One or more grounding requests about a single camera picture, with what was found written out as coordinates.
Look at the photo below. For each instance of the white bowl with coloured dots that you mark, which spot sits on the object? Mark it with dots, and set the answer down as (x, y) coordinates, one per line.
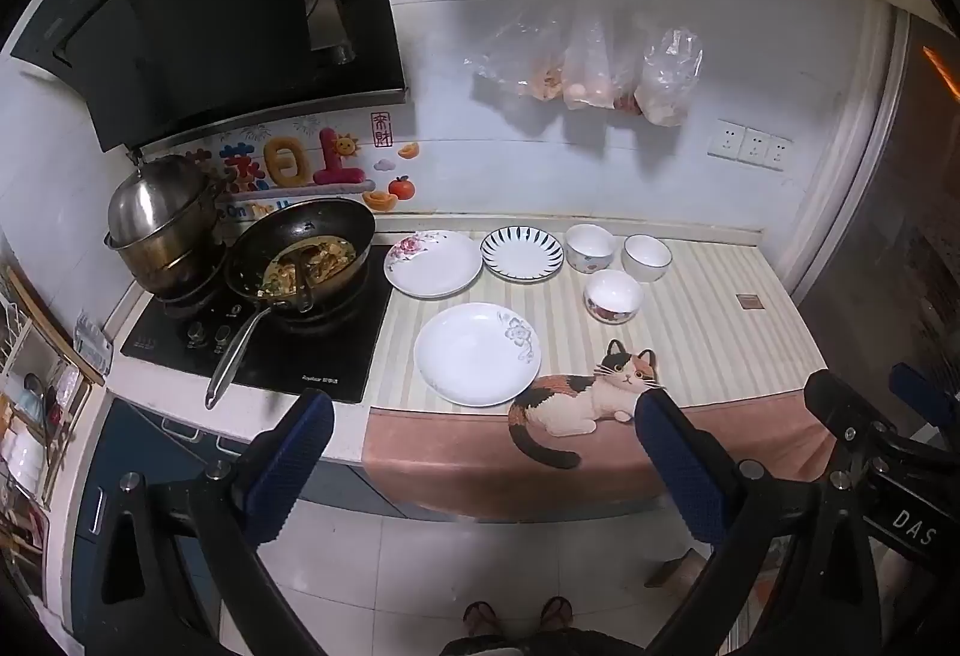
(590, 247)

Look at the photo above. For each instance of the black range hood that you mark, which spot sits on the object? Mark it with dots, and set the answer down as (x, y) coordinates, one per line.
(210, 11)

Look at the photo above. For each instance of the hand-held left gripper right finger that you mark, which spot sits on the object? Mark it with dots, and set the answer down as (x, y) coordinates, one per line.
(675, 468)

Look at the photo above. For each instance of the clear plastic bag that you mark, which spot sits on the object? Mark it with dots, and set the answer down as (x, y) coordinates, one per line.
(596, 63)
(667, 78)
(525, 59)

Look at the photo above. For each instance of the white wall socket panel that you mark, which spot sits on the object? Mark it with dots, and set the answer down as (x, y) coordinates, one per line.
(750, 144)

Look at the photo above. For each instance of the person's sandalled foot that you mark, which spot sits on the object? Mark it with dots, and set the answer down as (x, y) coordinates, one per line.
(480, 617)
(556, 612)

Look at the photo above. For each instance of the steel refrigerator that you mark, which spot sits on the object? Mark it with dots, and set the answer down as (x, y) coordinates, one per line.
(885, 213)

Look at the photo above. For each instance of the white plate with grey flower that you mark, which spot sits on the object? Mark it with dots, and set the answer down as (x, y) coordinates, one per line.
(465, 356)

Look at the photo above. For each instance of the wooden dish rack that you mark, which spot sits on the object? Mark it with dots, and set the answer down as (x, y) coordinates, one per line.
(37, 401)

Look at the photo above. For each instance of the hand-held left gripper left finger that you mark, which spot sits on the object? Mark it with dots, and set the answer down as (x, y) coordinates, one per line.
(296, 461)

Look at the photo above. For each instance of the striped cat print counter mat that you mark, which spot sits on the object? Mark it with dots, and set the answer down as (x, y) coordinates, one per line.
(697, 341)

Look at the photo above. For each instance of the white bowl with red pattern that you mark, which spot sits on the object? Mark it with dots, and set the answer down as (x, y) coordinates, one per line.
(613, 296)

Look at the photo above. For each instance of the white plate with pink flowers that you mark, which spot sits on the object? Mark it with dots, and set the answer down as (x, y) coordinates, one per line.
(435, 270)

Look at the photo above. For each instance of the steel pot with lid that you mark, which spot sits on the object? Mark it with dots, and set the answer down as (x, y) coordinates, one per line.
(157, 206)

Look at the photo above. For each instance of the cooked food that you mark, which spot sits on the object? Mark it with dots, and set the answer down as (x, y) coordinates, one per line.
(330, 262)

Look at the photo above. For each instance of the black striped white plate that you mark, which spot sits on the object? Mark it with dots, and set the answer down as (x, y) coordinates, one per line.
(521, 255)

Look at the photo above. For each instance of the clear plastic packet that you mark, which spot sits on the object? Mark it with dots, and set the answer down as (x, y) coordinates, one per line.
(94, 345)

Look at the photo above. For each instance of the white bowl with dark rim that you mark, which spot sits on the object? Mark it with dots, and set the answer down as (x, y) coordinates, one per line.
(646, 257)

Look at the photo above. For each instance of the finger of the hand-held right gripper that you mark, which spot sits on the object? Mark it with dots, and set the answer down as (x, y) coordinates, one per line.
(832, 401)
(922, 393)

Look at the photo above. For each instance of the black glass cooktop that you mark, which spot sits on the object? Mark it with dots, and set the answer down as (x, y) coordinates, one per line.
(315, 363)

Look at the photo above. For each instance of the blue kitchen cabinet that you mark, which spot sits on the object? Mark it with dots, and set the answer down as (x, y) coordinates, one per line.
(135, 446)

